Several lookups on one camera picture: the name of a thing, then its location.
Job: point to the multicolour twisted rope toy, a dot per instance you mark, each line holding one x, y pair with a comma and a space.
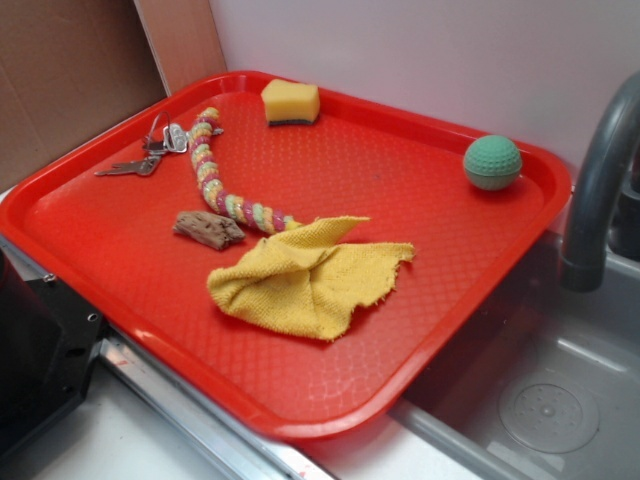
205, 166

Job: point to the silver keys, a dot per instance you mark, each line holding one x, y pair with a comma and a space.
164, 137

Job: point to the red plastic tray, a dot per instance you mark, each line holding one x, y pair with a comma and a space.
110, 238

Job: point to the yellow microfibre cloth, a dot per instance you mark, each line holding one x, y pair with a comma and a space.
308, 282

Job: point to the brown wood piece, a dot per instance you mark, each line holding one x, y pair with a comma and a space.
215, 231

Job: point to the yellow sponge with dark base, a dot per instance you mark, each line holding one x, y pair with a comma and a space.
287, 102

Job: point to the green dimpled ball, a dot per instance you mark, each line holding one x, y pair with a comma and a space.
492, 162

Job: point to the grey sink basin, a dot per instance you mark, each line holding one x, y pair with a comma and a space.
540, 382

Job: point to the grey faucet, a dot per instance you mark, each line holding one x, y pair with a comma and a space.
604, 211

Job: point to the black box with screws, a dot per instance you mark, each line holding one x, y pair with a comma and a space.
50, 339

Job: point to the brown cardboard panel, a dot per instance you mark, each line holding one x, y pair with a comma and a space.
71, 70

